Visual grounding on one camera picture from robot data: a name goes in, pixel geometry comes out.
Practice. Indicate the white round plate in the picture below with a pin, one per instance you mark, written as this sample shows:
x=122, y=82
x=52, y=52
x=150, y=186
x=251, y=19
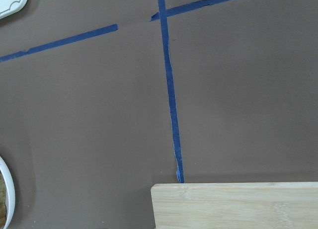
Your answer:
x=10, y=197

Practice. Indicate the cream bear tray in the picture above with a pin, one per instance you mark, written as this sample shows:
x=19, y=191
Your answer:
x=9, y=7

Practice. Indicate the wooden cutting board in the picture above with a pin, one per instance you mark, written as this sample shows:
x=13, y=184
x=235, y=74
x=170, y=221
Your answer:
x=267, y=205

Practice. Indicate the bread slice on plate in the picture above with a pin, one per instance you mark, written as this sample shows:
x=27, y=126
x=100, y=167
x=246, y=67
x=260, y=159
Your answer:
x=2, y=202

